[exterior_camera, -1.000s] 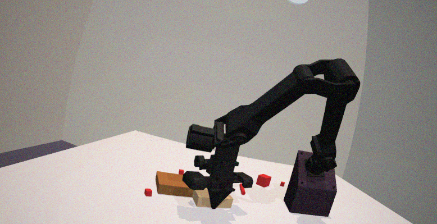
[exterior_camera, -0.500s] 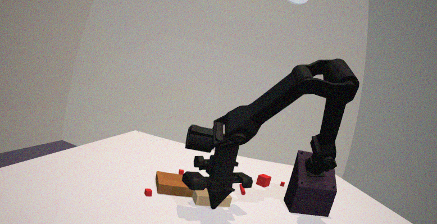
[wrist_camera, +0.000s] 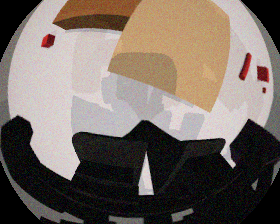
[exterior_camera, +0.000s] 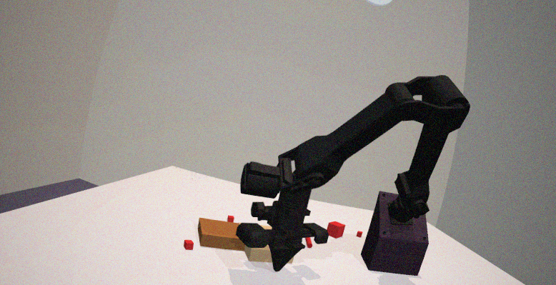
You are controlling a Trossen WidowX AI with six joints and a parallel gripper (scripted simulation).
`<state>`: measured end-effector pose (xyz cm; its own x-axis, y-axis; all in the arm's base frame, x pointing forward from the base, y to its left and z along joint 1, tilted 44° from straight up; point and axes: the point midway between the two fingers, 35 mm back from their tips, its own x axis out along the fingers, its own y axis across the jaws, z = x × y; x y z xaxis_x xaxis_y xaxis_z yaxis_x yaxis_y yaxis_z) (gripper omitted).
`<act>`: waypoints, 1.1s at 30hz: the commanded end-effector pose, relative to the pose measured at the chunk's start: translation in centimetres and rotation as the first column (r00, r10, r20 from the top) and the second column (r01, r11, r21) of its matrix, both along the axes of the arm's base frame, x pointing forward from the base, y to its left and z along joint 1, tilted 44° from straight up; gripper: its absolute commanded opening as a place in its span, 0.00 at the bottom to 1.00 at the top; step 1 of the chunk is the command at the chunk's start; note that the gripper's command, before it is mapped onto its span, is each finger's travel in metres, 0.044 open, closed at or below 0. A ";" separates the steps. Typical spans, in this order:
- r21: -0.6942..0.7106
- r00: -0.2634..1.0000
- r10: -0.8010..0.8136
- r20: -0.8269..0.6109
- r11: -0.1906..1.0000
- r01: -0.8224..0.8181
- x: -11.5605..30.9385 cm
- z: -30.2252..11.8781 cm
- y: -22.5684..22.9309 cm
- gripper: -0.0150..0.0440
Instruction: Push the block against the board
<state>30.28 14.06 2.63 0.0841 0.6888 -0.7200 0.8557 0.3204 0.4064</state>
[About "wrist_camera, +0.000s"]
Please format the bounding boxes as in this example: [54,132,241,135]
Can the red cylinder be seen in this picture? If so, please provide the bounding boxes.
[238,52,252,80]

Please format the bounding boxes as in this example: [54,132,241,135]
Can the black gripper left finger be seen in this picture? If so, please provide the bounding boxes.
[72,120,148,185]

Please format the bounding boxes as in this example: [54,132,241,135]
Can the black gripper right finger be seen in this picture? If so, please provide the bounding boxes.
[145,120,226,194]

